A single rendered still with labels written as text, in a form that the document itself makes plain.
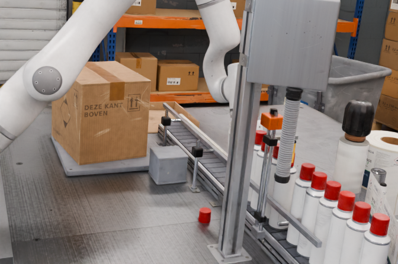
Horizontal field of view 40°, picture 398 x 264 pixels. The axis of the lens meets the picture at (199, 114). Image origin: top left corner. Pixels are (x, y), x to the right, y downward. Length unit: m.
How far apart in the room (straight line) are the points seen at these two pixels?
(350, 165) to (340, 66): 3.01
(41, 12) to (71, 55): 4.16
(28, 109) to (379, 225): 0.91
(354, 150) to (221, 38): 0.48
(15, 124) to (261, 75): 0.65
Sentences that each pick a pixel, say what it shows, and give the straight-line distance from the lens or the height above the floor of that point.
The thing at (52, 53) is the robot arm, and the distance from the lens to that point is 1.42.
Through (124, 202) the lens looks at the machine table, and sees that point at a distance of 1.63.
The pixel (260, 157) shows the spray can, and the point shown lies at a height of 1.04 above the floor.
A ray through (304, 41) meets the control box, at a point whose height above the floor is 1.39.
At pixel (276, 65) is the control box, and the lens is 1.18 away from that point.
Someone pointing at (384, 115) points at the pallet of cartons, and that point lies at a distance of 5.38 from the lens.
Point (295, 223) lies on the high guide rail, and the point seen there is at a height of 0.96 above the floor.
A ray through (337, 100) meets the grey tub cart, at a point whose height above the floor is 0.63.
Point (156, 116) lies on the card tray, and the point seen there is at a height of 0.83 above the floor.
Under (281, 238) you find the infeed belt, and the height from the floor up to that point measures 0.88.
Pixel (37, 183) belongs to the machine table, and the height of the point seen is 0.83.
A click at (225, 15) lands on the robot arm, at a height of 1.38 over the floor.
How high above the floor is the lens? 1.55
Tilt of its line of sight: 17 degrees down
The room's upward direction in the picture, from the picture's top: 5 degrees clockwise
